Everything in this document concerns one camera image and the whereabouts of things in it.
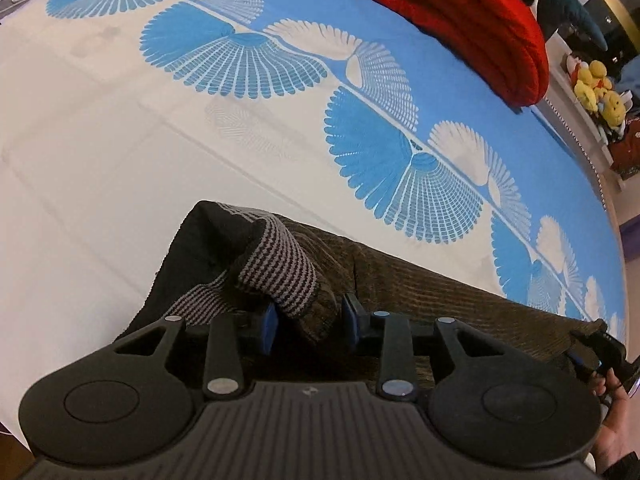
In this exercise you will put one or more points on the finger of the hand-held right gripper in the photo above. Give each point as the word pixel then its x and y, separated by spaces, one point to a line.
pixel 605 347
pixel 580 361

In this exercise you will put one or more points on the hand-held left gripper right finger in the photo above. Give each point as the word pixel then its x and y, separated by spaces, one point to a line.
pixel 350 321

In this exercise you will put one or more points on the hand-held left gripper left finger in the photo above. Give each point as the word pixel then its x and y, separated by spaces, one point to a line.
pixel 270 329

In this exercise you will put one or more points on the person's right hand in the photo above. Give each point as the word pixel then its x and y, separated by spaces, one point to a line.
pixel 622 425

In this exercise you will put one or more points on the white window ledge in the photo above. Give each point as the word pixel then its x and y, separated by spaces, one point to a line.
pixel 575 125

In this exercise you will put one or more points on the blue white patterned bed sheet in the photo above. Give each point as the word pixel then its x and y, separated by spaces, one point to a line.
pixel 150 135

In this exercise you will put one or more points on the yellow plush toy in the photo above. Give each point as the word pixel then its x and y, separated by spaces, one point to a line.
pixel 590 85
pixel 614 107

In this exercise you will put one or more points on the red folded blanket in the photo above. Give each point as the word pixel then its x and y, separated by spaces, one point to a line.
pixel 475 25

